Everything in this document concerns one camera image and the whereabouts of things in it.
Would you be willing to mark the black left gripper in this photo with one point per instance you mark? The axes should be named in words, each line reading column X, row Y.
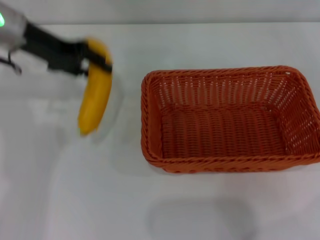
column 60, row 55

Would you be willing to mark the yellow banana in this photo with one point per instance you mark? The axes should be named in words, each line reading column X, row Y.
column 96, row 100

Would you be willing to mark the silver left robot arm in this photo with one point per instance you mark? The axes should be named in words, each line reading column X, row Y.
column 10, row 27

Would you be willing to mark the orange woven basket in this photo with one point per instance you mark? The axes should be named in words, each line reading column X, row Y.
column 225, row 130

